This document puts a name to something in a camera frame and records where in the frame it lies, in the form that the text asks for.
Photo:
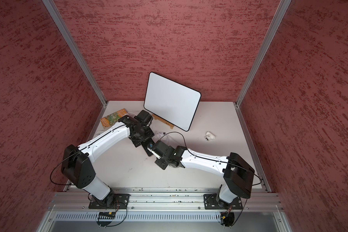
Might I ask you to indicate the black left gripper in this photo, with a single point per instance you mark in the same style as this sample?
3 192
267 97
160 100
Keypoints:
150 134

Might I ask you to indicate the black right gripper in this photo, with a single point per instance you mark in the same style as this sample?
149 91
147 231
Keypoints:
160 163

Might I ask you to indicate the small white phone holder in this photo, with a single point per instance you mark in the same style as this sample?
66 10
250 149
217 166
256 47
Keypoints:
209 136

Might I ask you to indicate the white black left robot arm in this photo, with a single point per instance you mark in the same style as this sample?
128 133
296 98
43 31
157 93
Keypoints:
77 163

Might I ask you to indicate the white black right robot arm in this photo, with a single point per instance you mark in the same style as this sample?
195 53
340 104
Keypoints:
236 172

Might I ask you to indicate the wooden board stand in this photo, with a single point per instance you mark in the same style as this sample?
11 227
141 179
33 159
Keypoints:
163 121

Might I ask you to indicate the green orange patterned book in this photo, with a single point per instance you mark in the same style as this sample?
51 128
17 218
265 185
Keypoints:
109 120

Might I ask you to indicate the white board black frame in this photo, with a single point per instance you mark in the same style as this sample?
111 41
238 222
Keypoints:
171 101

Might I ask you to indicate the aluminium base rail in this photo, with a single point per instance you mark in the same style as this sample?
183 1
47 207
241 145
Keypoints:
164 205

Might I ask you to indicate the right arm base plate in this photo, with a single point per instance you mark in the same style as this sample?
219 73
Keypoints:
213 202

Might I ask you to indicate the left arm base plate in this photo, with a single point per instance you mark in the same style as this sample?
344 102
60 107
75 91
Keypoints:
112 201

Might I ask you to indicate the left aluminium corner post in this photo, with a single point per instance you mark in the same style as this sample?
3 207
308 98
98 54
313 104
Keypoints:
57 18

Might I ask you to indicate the aluminium corner post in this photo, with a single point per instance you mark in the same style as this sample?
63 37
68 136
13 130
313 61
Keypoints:
274 25
57 18

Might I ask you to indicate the right aluminium corner post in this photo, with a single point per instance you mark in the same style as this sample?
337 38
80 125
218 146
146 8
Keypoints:
274 25

